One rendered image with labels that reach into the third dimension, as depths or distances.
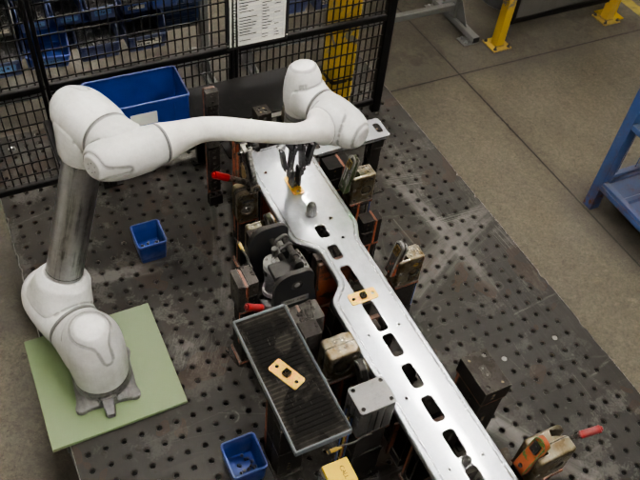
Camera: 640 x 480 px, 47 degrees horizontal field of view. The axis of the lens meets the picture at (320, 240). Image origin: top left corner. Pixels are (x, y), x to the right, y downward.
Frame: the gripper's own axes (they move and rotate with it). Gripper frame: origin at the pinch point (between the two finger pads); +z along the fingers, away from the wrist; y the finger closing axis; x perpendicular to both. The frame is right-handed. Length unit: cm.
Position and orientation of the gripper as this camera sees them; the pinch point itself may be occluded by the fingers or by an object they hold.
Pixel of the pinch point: (294, 175)
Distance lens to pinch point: 231.1
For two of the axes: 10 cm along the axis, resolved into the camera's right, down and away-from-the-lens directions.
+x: -4.3, -7.0, 5.7
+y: 9.0, -2.7, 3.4
